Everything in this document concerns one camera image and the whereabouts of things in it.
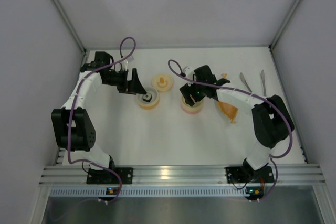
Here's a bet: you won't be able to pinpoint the cream lid pink handle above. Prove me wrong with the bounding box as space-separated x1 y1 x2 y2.
181 95 203 111

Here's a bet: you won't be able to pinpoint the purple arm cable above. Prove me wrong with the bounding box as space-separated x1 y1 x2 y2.
67 36 139 205
167 59 294 204

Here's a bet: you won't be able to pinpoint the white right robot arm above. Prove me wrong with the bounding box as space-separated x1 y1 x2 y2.
180 65 295 182

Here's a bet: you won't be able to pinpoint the pink lunch bowl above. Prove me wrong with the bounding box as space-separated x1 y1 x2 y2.
181 102 203 114

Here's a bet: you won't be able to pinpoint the woven boat-shaped basket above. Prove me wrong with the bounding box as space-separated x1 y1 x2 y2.
216 72 239 125

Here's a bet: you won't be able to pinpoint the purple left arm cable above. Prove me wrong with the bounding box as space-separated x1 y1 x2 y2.
67 36 139 205

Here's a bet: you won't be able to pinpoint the left aluminium frame post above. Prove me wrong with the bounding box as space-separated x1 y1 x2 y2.
50 0 87 54

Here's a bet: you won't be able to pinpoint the cream lid orange handle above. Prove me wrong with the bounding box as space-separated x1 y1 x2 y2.
152 73 174 92

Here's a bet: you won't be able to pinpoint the aluminium frame post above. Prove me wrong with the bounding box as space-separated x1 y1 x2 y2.
268 0 303 52
50 0 87 54

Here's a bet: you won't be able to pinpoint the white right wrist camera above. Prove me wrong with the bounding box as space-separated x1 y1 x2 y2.
182 66 195 79

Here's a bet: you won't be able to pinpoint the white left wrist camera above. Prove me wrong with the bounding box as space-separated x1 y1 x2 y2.
121 55 134 70

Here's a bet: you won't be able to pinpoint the yellow lunch bowl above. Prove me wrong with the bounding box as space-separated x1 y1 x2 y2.
136 87 160 110

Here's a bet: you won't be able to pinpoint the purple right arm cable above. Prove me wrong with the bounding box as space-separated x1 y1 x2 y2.
167 59 294 204

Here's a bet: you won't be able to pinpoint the right aluminium frame post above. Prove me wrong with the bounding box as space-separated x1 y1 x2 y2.
268 0 303 52

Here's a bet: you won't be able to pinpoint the metal tongs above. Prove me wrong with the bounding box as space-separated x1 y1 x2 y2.
239 70 267 97

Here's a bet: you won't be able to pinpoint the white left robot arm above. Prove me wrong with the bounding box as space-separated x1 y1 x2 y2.
51 51 146 184

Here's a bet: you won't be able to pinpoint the black white sushi roll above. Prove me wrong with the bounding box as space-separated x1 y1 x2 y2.
142 93 153 103

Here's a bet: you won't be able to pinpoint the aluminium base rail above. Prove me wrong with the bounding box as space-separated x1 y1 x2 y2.
38 164 325 199

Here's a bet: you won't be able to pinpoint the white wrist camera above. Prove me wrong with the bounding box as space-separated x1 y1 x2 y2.
121 55 134 70
182 66 195 79

